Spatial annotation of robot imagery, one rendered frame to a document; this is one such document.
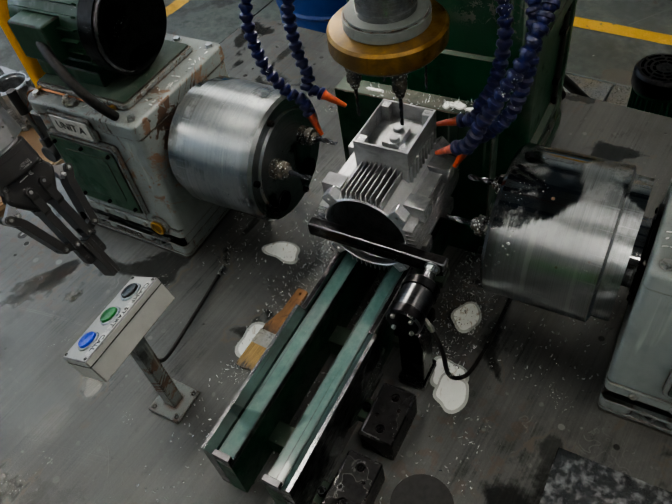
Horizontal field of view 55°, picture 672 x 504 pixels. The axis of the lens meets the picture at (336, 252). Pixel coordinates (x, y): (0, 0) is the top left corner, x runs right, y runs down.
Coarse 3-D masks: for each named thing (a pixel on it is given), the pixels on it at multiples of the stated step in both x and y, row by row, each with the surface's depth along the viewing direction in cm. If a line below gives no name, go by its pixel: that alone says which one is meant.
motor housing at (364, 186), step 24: (360, 168) 109; (384, 168) 106; (456, 168) 115; (360, 192) 105; (384, 192) 104; (408, 192) 107; (432, 192) 108; (336, 216) 115; (360, 216) 120; (384, 216) 122; (408, 216) 106; (432, 216) 109; (408, 240) 106; (384, 264) 114
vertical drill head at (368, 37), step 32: (352, 0) 94; (384, 0) 86; (416, 0) 90; (352, 32) 90; (384, 32) 88; (416, 32) 89; (448, 32) 92; (352, 64) 91; (384, 64) 89; (416, 64) 89
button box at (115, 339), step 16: (144, 288) 100; (160, 288) 102; (112, 304) 102; (128, 304) 99; (144, 304) 100; (160, 304) 102; (96, 320) 100; (112, 320) 98; (128, 320) 98; (144, 320) 100; (96, 336) 96; (112, 336) 96; (128, 336) 98; (80, 352) 95; (96, 352) 94; (112, 352) 96; (128, 352) 98; (80, 368) 96; (96, 368) 94; (112, 368) 96
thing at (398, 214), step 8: (440, 136) 112; (440, 144) 111; (448, 144) 112; (328, 192) 107; (336, 192) 107; (328, 200) 108; (336, 200) 107; (392, 208) 104; (400, 208) 103; (392, 216) 103; (400, 216) 102; (336, 248) 118; (400, 264) 112
